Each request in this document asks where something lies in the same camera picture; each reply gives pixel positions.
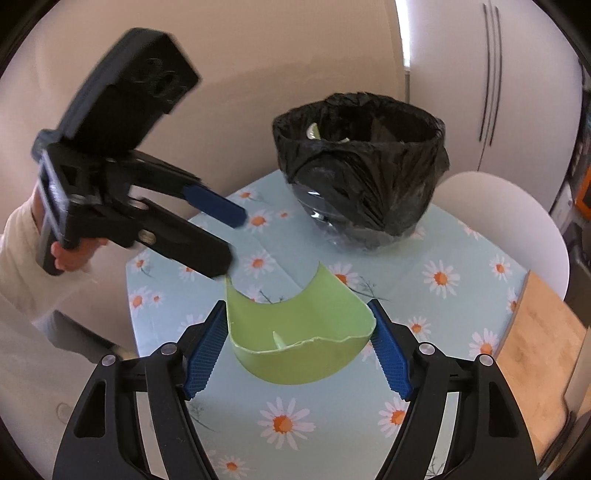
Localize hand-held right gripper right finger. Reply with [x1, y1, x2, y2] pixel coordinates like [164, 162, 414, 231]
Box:
[367, 299, 540, 480]

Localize bin with black bag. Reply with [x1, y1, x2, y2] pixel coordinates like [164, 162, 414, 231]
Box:
[272, 92, 451, 236]

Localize orange and black box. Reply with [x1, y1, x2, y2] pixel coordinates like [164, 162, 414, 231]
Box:
[577, 166, 591, 208]

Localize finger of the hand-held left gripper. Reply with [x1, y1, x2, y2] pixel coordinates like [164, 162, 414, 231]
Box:
[134, 199, 234, 280]
[131, 150, 247, 228]

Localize broken green plastic bowl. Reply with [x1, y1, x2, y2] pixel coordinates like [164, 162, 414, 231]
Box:
[225, 261, 374, 386]

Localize white chair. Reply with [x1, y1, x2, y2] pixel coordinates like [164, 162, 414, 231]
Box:
[436, 172, 570, 301]

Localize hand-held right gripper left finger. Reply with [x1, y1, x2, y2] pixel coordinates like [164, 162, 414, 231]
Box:
[52, 300, 229, 480]

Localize wooden cutting board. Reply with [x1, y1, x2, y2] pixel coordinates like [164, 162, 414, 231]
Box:
[496, 270, 589, 462]

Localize clear plastic bin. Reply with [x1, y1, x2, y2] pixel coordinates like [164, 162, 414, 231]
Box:
[291, 185, 432, 254]

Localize person's left hand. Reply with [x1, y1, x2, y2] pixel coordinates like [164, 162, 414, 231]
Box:
[51, 237, 109, 273]

